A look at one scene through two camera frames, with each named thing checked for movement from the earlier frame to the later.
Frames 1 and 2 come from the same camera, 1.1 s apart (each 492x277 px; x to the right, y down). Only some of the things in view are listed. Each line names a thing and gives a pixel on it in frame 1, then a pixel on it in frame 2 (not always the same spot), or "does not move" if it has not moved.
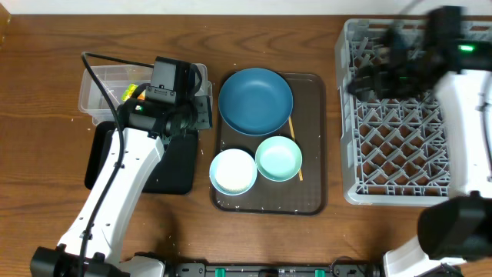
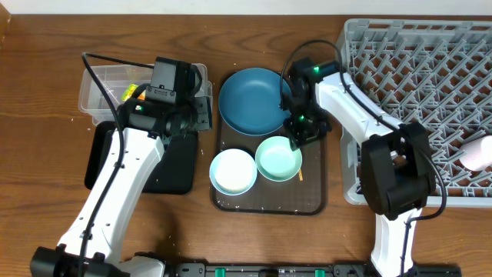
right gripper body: x=400 y=83 → x=314 y=125
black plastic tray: x=175 y=172 does not move
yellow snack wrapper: x=131 y=89 does not move
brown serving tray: x=294 y=196 does not move
